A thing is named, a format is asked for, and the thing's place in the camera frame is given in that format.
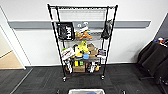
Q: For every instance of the low tan cardboard box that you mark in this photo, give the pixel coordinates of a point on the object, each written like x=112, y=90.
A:
x=79, y=69

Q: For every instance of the black hanging pouch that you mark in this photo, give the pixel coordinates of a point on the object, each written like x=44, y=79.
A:
x=106, y=30

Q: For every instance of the pale basket with dark spots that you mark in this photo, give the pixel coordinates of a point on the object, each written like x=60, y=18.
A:
x=86, y=91

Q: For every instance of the black bag with white print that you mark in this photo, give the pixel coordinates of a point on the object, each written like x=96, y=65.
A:
x=65, y=31

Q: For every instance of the red blue white item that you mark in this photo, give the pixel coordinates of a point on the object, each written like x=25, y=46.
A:
x=160, y=40

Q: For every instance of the white green snack bag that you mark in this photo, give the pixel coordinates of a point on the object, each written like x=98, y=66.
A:
x=67, y=53

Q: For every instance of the small yellow green box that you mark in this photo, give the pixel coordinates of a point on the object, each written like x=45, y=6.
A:
x=78, y=62

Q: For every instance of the yellow plush toy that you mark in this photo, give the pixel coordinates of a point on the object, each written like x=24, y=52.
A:
x=81, y=49

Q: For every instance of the small blue cup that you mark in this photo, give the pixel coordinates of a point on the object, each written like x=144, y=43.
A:
x=86, y=56

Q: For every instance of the clear white packet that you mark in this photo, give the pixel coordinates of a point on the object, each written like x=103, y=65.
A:
x=82, y=25

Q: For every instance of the orange snack bag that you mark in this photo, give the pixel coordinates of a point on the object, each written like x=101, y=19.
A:
x=84, y=34

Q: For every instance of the small dark printed box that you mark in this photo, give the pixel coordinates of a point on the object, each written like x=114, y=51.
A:
x=102, y=52

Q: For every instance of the white toy with orange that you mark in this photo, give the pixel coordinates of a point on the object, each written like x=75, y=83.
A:
x=92, y=67

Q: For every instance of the white door frame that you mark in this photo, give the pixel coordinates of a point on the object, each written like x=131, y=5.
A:
x=15, y=45

